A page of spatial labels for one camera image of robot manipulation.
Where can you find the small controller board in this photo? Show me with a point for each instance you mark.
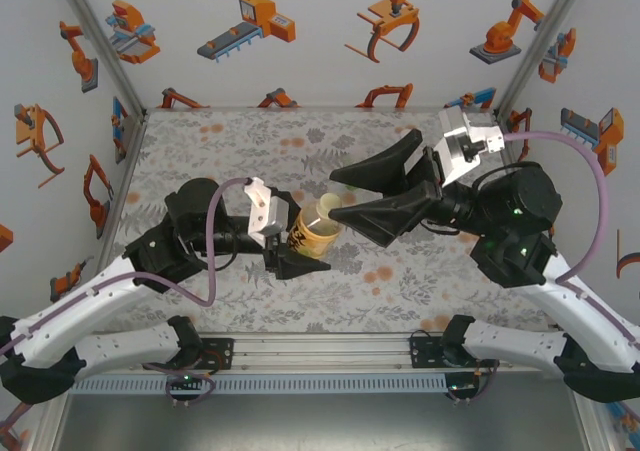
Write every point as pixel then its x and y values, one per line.
pixel 184 378
pixel 460 387

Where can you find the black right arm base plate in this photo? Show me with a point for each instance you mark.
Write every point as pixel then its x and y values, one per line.
pixel 422 351

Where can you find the aluminium front rail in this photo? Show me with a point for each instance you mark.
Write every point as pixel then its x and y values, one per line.
pixel 320 353

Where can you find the grey metal panel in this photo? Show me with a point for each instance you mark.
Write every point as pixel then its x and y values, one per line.
pixel 320 421

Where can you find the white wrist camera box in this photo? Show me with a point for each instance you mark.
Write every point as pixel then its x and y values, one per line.
pixel 267 211
pixel 462 146

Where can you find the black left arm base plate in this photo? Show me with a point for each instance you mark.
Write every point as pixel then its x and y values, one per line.
pixel 222 353

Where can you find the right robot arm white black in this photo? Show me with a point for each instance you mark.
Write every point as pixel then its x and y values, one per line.
pixel 515 343

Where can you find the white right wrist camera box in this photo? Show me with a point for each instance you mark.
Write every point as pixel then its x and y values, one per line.
pixel 462 146

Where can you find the floral tablecloth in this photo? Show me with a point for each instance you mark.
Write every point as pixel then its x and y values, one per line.
pixel 225 136

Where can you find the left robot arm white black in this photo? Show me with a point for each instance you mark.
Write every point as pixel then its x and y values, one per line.
pixel 100 351

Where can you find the aluminium frame post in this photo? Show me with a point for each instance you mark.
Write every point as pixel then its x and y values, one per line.
pixel 540 36
pixel 95 36

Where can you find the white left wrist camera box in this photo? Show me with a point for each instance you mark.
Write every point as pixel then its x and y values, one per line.
pixel 267 211

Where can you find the aluminium back rail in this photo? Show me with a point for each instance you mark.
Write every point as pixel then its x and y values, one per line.
pixel 320 108

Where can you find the yellow tea bottle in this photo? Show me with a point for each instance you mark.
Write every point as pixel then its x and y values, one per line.
pixel 315 231

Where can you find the yellow bottle cap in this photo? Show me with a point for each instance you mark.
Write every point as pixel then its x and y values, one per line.
pixel 330 204

